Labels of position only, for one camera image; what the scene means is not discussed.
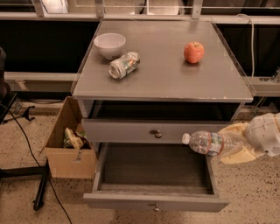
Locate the metal middle drawer knob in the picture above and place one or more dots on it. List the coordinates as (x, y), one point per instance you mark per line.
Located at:
(154, 207)

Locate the grey open middle drawer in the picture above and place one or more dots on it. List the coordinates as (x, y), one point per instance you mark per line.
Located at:
(131, 176)

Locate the red apple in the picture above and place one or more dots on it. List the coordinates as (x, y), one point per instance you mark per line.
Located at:
(194, 52)

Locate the metal top drawer knob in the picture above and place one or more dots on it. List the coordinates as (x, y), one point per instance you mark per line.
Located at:
(156, 133)

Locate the brown cardboard box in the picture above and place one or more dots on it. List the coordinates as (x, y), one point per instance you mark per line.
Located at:
(64, 160)

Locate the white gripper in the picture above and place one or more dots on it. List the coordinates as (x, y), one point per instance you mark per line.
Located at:
(262, 135)

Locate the metal drawer knob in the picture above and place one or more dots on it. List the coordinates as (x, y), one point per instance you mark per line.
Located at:
(154, 207)
(156, 133)

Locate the crumpled snack wrappers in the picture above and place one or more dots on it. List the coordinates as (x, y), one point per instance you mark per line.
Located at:
(75, 139)

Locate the white ceramic bowl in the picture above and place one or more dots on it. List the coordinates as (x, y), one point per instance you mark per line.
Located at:
(110, 45)

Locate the grey closed top drawer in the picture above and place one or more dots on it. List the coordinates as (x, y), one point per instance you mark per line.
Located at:
(138, 131)

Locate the clear plastic water bottle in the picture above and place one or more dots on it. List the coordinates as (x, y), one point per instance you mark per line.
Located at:
(215, 143)

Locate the black floor stand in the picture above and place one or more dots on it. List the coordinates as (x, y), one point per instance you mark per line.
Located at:
(42, 171)

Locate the crushed silver soda can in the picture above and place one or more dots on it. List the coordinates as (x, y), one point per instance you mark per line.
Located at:
(124, 65)

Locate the grey wooden drawer cabinet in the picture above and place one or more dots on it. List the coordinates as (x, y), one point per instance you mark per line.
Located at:
(164, 86)

